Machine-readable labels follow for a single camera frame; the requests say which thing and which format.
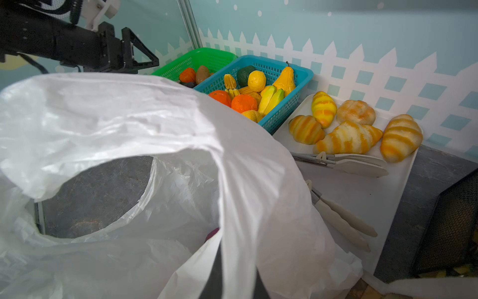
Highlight croissant bread centre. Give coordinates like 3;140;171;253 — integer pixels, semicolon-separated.
313;121;383;154

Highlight green avocado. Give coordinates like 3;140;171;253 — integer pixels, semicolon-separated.
237;66;256;88

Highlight yellow lemon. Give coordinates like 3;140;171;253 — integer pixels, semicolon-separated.
248;71;266;93

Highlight metal tongs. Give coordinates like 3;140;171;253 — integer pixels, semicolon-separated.
291;152;389;178
306;180;378;252

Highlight bread roll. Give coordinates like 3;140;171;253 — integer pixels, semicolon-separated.
311;91;337;128
288;115;326;145
380;114;423;163

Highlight brown potato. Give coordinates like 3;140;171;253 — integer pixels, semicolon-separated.
195;66;210;85

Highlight green plastic basket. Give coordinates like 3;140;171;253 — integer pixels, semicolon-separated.
152;47;238;82

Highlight purple onion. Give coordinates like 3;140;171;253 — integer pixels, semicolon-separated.
205;227;220;242

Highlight white plastic grocery bag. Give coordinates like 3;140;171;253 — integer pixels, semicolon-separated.
1;73;363;299

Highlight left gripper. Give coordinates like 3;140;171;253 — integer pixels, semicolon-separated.
1;1;159;73

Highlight round bread bun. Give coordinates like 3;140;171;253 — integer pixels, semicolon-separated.
336;100;376;125

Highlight orange fruit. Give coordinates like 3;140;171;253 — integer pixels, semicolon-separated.
231;94;258;113

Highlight yellow pear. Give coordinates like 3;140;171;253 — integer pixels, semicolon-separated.
273;62;296;97

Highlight bread roll lower left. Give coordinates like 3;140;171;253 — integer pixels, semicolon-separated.
288;115;326;145

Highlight orange bell pepper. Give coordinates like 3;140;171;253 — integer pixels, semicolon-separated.
179;67;196;83

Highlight bread roll right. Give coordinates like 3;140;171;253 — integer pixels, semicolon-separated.
380;114;423;163

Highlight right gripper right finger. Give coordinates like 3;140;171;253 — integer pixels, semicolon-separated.
253;270;270;299

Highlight teal plastic basket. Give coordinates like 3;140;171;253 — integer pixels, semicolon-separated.
194;56;313;134

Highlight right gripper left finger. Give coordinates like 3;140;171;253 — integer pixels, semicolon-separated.
199;246;223;299

